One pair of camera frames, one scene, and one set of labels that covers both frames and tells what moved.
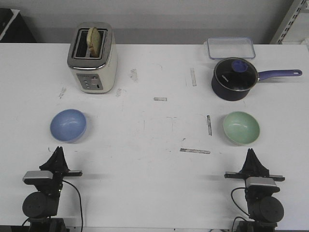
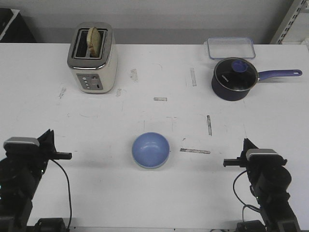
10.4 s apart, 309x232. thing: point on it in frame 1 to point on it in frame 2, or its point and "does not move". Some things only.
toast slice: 93,42 does not move
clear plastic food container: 222,48 does not move
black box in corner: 13,27 does not move
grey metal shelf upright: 294,9 does not move
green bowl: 241,128 to 153,167
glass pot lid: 235,74 does not move
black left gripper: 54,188 to 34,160
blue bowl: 67,125 to 150,150
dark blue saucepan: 234,78 does not move
